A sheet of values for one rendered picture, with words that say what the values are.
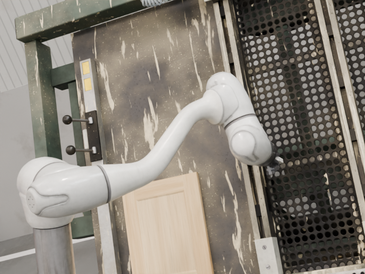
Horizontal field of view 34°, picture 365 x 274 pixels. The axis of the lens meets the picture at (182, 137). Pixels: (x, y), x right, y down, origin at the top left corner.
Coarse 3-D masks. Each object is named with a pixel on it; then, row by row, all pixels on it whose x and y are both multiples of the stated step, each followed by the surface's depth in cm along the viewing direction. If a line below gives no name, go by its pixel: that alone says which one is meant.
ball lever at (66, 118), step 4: (64, 116) 229; (68, 116) 229; (64, 120) 228; (68, 120) 228; (72, 120) 231; (76, 120) 232; (80, 120) 233; (84, 120) 234; (88, 120) 235; (92, 120) 236
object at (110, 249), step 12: (84, 60) 243; (96, 72) 245; (84, 84) 242; (96, 84) 242; (84, 96) 241; (96, 96) 240; (96, 108) 238; (108, 204) 229; (108, 216) 228; (108, 228) 227; (108, 240) 227; (108, 252) 226; (108, 264) 225; (120, 264) 227
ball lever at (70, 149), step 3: (66, 147) 226; (69, 147) 226; (72, 147) 226; (93, 147) 233; (96, 147) 233; (66, 150) 226; (69, 150) 225; (72, 150) 226; (75, 150) 228; (78, 150) 229; (81, 150) 230; (84, 150) 230; (87, 150) 231; (90, 150) 232; (93, 150) 233; (96, 150) 233; (69, 153) 226; (72, 153) 226; (93, 153) 233
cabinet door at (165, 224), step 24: (144, 192) 226; (168, 192) 223; (192, 192) 219; (144, 216) 225; (168, 216) 221; (192, 216) 218; (144, 240) 224; (168, 240) 220; (192, 240) 216; (144, 264) 222; (168, 264) 219; (192, 264) 215
